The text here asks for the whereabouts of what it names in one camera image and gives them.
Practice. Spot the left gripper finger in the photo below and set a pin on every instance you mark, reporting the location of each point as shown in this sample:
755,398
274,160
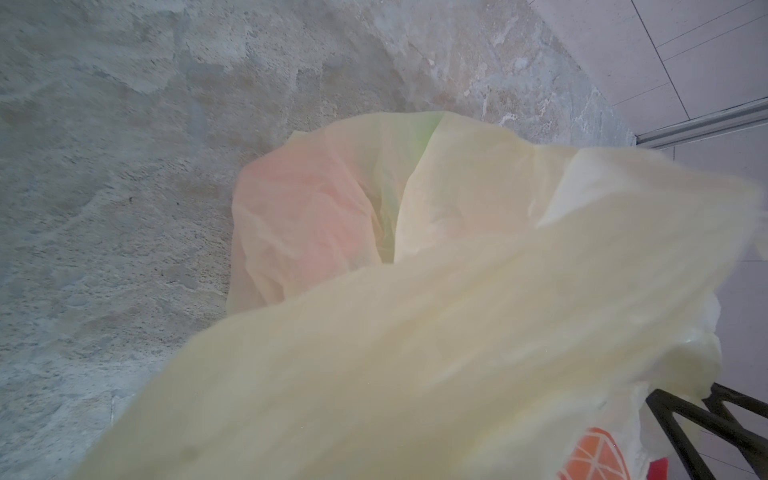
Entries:
713,417

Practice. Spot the cream plastic shopping bag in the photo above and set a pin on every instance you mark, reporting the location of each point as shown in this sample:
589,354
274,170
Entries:
426,296

